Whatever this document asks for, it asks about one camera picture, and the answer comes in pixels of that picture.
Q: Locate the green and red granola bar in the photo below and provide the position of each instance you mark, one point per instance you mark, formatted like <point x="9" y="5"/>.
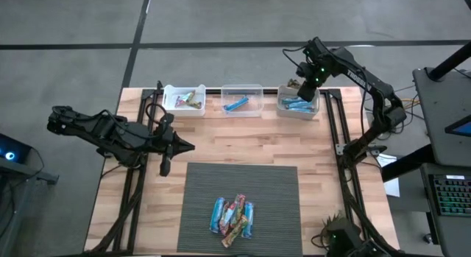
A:
<point x="197" y="105"/>

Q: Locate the white paper sheet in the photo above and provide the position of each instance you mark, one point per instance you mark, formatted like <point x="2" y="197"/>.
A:
<point x="393" y="187"/>

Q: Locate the tablet screen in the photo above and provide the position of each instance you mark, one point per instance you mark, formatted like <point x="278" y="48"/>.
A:
<point x="461" y="129"/>

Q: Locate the black pole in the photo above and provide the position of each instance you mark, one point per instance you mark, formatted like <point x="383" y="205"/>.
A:
<point x="452" y="62"/>

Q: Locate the black keyboard tray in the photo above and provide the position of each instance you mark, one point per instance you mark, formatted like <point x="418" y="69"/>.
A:
<point x="456" y="235"/>

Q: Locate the black computer with blue light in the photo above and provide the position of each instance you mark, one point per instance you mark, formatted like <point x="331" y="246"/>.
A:
<point x="18" y="146"/>

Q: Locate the orange and green granola bar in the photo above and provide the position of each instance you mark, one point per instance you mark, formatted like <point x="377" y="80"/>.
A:
<point x="232" y="236"/>

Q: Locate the black computer keyboard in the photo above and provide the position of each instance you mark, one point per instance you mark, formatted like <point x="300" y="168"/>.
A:
<point x="452" y="194"/>

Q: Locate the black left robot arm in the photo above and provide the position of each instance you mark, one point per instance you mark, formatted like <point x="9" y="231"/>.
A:
<point x="110" y="132"/>

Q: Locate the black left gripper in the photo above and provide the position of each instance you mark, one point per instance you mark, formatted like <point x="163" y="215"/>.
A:
<point x="167" y="139"/>

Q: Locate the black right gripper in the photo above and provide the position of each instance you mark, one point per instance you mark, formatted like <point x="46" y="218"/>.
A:
<point x="309" y="89"/>

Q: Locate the clear plastic bin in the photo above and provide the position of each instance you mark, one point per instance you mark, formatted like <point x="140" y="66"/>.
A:
<point x="254" y="109"/>

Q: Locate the grey woven placemat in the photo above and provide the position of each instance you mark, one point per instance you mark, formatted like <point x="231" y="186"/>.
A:
<point x="279" y="198"/>

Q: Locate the light grey plastic bin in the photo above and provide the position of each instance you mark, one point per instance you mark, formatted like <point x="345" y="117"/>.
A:
<point x="294" y="116"/>

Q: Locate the black computer desk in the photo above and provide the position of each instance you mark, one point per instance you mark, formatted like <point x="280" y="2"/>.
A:
<point x="441" y="102"/>

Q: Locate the grey equipment cart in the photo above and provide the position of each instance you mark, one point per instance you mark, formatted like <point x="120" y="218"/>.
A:
<point x="33" y="172"/>

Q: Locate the black device with green light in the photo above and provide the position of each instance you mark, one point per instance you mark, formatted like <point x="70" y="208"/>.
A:
<point x="346" y="236"/>

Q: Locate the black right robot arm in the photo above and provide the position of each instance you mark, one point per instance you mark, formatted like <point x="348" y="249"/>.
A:
<point x="382" y="102"/>

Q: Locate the potted succulent plant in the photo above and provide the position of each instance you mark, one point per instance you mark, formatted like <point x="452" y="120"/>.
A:
<point x="333" y="220"/>

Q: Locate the red and blue granola bar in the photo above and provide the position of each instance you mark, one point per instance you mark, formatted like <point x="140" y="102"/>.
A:
<point x="225" y="222"/>

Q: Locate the black support beam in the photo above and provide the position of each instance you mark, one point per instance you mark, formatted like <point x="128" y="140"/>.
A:
<point x="404" y="165"/>

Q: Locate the black aluminium table frame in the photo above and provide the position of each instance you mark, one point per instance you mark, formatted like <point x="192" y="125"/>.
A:
<point x="270" y="91"/>

